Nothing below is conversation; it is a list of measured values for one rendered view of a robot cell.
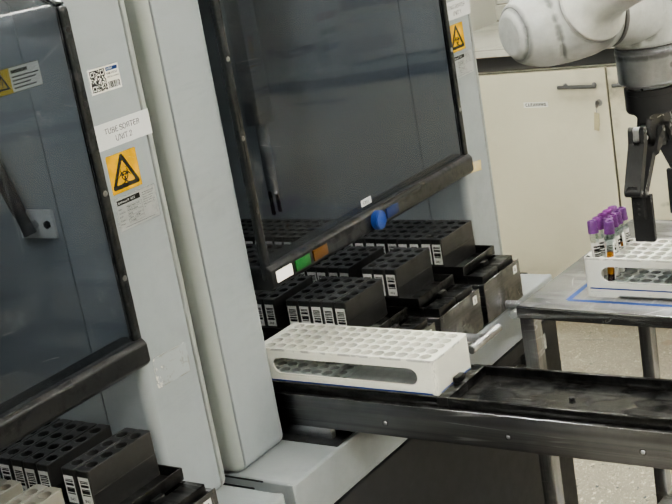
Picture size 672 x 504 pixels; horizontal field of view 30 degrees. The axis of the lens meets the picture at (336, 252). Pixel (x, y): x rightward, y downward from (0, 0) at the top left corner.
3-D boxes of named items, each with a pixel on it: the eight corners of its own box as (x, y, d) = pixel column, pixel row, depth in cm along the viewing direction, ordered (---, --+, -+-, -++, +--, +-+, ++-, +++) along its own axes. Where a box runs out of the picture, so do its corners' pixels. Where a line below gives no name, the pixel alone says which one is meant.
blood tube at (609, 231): (617, 293, 189) (614, 222, 186) (606, 293, 189) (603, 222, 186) (617, 289, 190) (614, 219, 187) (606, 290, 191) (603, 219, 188)
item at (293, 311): (330, 310, 205) (324, 275, 204) (340, 310, 204) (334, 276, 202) (291, 337, 196) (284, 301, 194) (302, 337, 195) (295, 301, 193)
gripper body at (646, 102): (664, 89, 174) (670, 153, 177) (686, 76, 181) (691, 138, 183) (613, 91, 179) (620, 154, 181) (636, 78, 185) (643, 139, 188)
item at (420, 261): (424, 280, 212) (419, 247, 210) (435, 281, 211) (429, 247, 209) (389, 304, 203) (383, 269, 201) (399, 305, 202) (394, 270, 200)
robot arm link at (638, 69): (688, 36, 179) (692, 77, 181) (628, 40, 184) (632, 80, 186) (665, 49, 172) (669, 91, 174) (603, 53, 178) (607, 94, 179)
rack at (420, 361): (262, 386, 183) (254, 347, 181) (300, 360, 190) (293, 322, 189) (439, 404, 166) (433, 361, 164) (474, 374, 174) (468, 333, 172)
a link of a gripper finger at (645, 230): (652, 193, 178) (650, 195, 178) (657, 240, 180) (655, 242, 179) (632, 193, 180) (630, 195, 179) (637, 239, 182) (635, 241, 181)
